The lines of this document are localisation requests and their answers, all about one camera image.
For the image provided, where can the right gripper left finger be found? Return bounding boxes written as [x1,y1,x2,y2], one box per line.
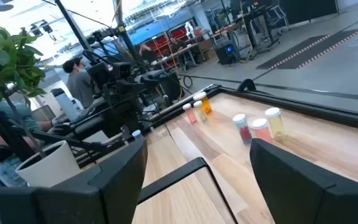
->
[88,138,149,224]

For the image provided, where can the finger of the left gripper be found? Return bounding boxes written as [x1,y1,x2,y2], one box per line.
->
[140,70,168,83]

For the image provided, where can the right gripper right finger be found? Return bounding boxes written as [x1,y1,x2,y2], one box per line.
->
[249,138,336,224]

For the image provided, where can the large orange medicine bottle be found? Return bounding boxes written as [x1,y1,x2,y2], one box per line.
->
[192,91,213,115]

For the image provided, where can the blue bottle with red pills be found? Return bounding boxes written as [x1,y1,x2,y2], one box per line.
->
[232,113,254,146]

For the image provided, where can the person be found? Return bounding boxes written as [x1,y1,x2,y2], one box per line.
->
[0,101,73,149]
[62,56,95,109]
[168,36,188,54]
[137,42,154,63]

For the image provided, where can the red storage bins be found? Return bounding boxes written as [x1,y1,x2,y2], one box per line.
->
[152,27,188,60]

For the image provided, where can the brown cardboard box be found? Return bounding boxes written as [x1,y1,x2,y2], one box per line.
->
[197,39,219,62]

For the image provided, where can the white insulated water bottle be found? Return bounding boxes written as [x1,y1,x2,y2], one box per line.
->
[50,87,81,123]

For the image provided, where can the white plant pot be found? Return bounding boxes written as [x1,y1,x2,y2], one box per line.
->
[14,139,82,189]

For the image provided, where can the person's hand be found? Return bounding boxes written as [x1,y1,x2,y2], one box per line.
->
[47,119,73,137]

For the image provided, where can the black box blue light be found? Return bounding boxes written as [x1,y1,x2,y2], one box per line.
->
[215,40,241,66]

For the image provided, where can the black table clamp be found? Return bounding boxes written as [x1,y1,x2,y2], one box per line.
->
[236,78,258,94]

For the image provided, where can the black standing desk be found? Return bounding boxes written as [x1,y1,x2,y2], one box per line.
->
[233,4,282,60]

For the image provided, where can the green leafy plant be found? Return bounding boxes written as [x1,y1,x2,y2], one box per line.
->
[0,23,48,159]

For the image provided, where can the black floor mat striped border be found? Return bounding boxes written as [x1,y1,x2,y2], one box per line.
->
[255,27,358,70]

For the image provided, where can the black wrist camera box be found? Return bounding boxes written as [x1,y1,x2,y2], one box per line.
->
[112,61,134,79]

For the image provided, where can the black aluminium rig frame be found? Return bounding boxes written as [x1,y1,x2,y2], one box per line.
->
[0,83,358,169]

